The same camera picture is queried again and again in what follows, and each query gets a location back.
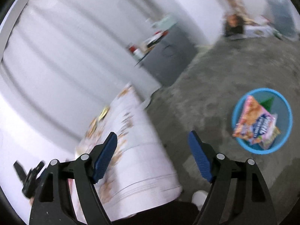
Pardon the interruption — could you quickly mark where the orange instant noodle bag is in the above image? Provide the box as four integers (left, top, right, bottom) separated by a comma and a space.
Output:
233, 95, 281, 150

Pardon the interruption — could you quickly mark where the dark grey cabinet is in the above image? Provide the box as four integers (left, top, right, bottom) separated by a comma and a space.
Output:
137, 25, 198, 87

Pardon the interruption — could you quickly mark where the floral tablecloth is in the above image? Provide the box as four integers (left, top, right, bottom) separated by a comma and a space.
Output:
75, 84, 182, 221

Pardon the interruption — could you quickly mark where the black snack bag on floor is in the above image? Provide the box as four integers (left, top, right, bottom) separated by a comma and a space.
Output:
224, 14, 244, 37

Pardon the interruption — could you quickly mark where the blue plastic trash basket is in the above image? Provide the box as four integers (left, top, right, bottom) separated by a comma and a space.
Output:
231, 88, 293, 155

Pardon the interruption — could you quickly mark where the blue water jug on floor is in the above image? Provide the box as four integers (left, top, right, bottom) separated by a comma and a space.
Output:
266, 0, 298, 40

